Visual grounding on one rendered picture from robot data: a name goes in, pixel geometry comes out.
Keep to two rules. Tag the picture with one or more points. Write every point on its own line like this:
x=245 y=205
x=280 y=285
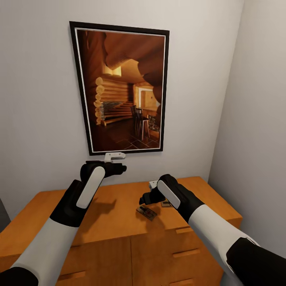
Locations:
x=122 y=76

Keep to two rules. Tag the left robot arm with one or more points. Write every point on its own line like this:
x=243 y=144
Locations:
x=41 y=263

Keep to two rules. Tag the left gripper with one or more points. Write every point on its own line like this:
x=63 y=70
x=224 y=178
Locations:
x=116 y=168

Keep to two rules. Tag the cabinet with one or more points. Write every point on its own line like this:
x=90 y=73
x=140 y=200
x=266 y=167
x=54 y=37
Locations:
x=116 y=245

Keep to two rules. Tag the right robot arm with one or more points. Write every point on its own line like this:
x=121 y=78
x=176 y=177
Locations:
x=242 y=258

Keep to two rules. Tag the mousetrap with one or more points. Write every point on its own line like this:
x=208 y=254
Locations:
x=145 y=211
x=166 y=203

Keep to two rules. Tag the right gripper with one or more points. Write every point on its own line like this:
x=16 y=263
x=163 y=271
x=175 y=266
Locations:
x=150 y=198

